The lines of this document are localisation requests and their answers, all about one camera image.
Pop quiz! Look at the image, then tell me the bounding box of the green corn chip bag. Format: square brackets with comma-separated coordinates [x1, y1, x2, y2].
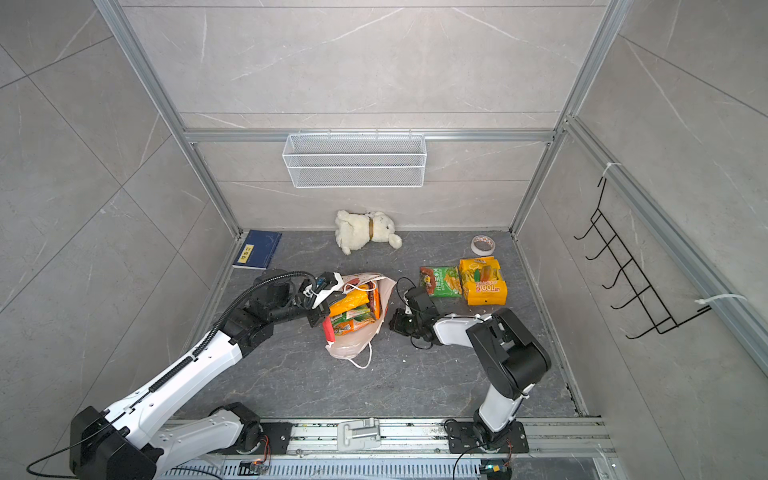
[419, 266, 463, 298]

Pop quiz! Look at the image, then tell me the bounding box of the strawberry print paper bag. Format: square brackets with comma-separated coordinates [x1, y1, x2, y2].
[323, 272, 395, 370]

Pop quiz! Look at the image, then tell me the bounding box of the large yellow snack bag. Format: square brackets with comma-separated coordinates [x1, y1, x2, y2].
[459, 256, 508, 306]

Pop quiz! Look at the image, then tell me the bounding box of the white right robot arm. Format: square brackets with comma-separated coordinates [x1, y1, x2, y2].
[389, 287, 552, 450]

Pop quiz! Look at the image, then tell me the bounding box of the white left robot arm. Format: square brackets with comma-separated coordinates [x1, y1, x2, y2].
[69, 270, 343, 479]

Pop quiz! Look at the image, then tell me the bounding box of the orange yellow snack bag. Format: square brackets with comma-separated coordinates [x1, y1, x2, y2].
[330, 290, 369, 317]

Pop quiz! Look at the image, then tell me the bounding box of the white plush bear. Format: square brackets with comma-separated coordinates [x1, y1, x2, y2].
[335, 210, 402, 256]

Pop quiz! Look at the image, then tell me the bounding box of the white tape roll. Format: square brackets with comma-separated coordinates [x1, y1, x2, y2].
[470, 235, 496, 257]

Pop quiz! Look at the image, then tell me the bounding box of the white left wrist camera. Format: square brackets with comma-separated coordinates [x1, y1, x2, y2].
[302, 272, 344, 309]

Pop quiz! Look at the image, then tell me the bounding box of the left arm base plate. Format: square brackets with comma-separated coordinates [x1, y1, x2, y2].
[206, 421, 294, 456]

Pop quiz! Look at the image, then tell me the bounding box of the grey rail bracket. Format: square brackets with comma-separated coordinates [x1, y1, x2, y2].
[337, 417, 382, 452]

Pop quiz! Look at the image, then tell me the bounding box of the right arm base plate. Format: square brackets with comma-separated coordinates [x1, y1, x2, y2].
[443, 419, 530, 454]

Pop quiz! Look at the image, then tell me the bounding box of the white wire mesh basket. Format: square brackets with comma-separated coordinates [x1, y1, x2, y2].
[282, 132, 428, 188]

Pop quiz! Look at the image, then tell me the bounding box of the black wire hook rack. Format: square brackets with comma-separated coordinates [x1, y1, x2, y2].
[573, 178, 712, 340]

